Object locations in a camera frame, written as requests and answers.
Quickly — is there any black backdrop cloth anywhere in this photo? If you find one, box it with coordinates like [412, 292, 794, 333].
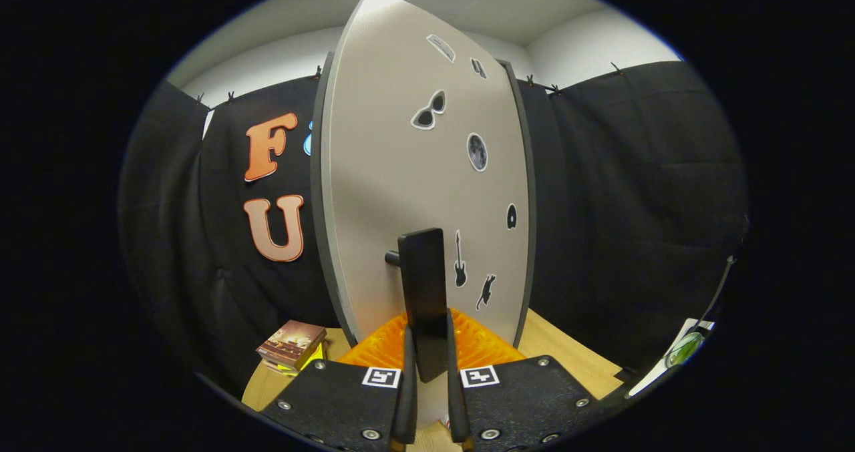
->
[119, 60, 749, 399]

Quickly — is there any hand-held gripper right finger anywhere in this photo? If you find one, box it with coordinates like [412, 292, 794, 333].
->
[446, 308, 599, 452]

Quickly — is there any thin black rod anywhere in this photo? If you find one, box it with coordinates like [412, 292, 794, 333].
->
[701, 255, 737, 322]

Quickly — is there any black cabinet door handle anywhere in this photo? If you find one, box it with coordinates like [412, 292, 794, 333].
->
[384, 228, 450, 384]

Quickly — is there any dark grey shoe cabinet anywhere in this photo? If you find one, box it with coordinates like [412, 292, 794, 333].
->
[309, 50, 539, 349]

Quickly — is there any yellow book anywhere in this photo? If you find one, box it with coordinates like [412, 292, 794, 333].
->
[271, 344, 326, 377]

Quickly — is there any brown book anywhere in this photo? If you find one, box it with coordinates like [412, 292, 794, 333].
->
[256, 320, 328, 369]

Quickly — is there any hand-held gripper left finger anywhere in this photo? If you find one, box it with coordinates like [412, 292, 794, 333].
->
[259, 312, 418, 452]

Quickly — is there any row of black cloth clips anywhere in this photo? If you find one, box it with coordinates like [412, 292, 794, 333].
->
[197, 61, 625, 102]

